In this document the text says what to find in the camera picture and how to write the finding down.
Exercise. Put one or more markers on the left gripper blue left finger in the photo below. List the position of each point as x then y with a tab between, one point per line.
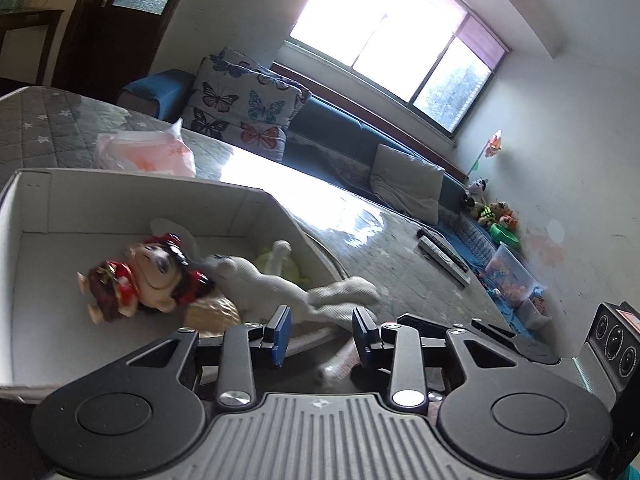
243	347

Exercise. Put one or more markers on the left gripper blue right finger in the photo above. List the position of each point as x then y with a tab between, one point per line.
398	349

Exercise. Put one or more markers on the orange bumpy animal toy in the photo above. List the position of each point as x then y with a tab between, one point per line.
211	316

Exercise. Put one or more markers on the white plush rabbit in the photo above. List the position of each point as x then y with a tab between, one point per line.
257	295

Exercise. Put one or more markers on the green round toy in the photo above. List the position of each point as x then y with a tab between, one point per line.
278	261

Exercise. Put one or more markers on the red dressed doll figure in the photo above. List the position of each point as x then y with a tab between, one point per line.
155	274

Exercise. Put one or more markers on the grey remote control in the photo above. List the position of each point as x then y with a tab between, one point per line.
433	245

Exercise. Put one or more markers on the clear plastic toy bin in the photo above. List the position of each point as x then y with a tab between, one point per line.
511	277

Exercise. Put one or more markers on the green toy basin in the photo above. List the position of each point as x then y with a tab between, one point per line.
501	234

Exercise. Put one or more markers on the white cushion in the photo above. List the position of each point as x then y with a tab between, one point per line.
407	183

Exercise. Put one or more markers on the pile of plush toys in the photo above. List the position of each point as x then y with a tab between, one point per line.
485	213

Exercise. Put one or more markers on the pink white plastic bag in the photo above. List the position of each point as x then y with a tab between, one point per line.
154	152

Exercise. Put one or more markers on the blue sofa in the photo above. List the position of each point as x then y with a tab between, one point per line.
323	140

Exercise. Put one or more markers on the orange pinwheel toy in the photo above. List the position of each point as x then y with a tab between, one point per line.
491	148

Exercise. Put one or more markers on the grey cardboard box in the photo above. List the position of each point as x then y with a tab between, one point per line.
92	264

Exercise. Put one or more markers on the butterfly print pillow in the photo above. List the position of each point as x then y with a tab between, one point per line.
242	103

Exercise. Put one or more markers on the window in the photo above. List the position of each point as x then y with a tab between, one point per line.
432	57

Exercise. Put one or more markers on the dark wooden door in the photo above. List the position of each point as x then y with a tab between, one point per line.
109	43

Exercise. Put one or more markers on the dark wooden cabinet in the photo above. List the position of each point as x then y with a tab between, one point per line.
22	18

